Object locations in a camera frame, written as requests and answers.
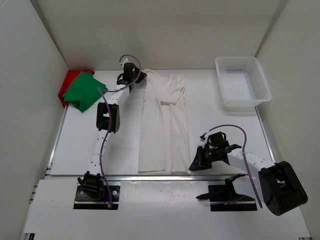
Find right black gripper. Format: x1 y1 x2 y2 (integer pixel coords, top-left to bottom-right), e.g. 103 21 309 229
189 146 219 171

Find white t-shirt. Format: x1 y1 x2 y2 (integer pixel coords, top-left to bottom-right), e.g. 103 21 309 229
138 69 191 174

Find green t-shirt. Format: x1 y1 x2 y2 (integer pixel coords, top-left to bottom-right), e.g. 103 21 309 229
62 71 108 113

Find red t-shirt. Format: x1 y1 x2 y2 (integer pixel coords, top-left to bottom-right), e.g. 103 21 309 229
58 69 95 107

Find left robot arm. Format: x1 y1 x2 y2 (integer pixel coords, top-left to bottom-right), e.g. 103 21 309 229
78 63 146 200

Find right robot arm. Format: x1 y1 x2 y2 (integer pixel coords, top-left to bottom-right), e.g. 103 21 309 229
189 143 308 216

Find white plastic basket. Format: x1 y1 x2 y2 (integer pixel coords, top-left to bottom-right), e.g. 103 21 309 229
215 56 272 109

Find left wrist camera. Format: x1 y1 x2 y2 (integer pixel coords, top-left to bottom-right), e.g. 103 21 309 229
120 57 140 79

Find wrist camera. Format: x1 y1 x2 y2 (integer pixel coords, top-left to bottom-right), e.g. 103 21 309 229
208 131 229 149
120 57 140 79

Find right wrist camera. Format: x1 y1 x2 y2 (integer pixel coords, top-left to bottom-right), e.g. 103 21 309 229
208 131 229 149

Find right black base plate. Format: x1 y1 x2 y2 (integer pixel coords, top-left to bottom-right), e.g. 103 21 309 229
196 173 258 212

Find aluminium rail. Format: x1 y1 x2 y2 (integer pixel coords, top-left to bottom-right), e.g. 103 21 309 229
106 174 231 182

